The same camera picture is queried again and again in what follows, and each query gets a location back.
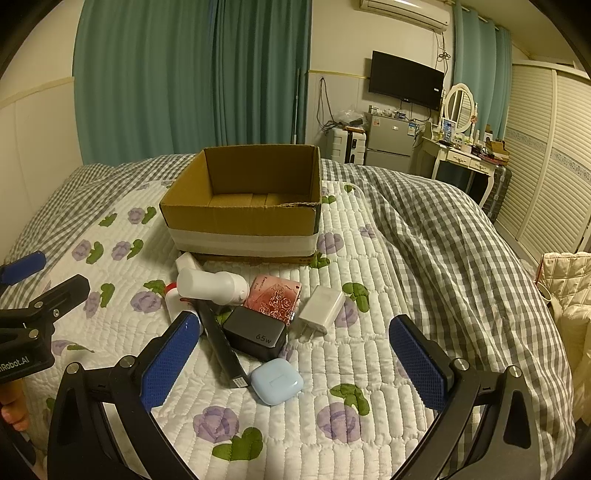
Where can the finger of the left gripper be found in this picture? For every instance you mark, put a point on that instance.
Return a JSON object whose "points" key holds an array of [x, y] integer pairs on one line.
{"points": [[52, 304], [22, 268]]}

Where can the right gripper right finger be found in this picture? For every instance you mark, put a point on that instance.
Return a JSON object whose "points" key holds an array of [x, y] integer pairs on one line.
{"points": [[505, 445]]}

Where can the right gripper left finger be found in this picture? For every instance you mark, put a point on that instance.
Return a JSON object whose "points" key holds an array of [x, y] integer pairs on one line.
{"points": [[81, 442]]}

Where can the black slim rectangular device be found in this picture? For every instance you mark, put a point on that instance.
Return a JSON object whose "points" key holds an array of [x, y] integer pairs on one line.
{"points": [[226, 357]]}

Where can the white squeeze bottle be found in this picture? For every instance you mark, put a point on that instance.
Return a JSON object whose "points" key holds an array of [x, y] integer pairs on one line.
{"points": [[221, 288]]}

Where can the light blue earbuds case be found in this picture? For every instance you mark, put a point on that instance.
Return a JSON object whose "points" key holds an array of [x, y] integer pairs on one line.
{"points": [[276, 381]]}

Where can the black 65W charger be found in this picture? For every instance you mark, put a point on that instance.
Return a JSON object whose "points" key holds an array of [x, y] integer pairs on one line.
{"points": [[255, 334]]}

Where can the white wall charger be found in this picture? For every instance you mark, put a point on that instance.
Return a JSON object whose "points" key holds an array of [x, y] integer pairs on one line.
{"points": [[320, 311]]}

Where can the pink patterned card box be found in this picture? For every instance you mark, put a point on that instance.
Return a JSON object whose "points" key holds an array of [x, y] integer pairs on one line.
{"points": [[274, 297]]}

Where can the white bottle red cap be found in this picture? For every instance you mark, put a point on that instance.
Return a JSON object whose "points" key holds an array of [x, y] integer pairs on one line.
{"points": [[175, 305]]}

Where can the person's left hand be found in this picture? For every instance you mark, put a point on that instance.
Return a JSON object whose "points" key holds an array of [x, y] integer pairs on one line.
{"points": [[13, 405]]}

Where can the white floral quilted pad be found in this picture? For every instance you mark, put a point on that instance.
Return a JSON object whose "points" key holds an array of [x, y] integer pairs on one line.
{"points": [[324, 396]]}

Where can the grey checkered duvet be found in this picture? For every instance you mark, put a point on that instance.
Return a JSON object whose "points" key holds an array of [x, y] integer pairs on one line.
{"points": [[392, 242]]}

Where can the brown cardboard box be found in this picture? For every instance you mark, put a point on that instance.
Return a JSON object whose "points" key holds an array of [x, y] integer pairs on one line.
{"points": [[247, 202]]}

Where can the green curtain left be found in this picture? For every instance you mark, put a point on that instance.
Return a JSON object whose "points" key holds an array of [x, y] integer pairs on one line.
{"points": [[165, 77]]}

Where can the green curtain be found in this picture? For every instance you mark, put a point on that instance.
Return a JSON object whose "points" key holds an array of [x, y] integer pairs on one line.
{"points": [[483, 61], [165, 77]]}

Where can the white louvered wardrobe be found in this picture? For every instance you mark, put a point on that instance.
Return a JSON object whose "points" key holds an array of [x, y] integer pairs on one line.
{"points": [[547, 205]]}

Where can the white dressing table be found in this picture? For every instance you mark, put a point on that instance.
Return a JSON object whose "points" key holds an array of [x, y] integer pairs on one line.
{"points": [[439, 153]]}

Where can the silver mini fridge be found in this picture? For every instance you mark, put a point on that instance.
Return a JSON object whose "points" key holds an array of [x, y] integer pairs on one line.
{"points": [[390, 143]]}

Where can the white suitcase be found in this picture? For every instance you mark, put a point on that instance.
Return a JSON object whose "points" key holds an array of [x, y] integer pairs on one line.
{"points": [[347, 145]]}

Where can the oval vanity mirror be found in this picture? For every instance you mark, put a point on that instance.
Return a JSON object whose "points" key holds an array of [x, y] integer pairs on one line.
{"points": [[459, 105]]}

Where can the green curtain right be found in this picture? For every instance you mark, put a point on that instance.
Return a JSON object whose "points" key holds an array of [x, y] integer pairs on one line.
{"points": [[483, 61]]}

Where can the white air conditioner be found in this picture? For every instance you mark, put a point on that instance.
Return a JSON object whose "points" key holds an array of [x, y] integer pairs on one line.
{"points": [[423, 13]]}

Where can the black wall television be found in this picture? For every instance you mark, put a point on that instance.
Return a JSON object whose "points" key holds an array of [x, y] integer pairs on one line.
{"points": [[406, 80]]}

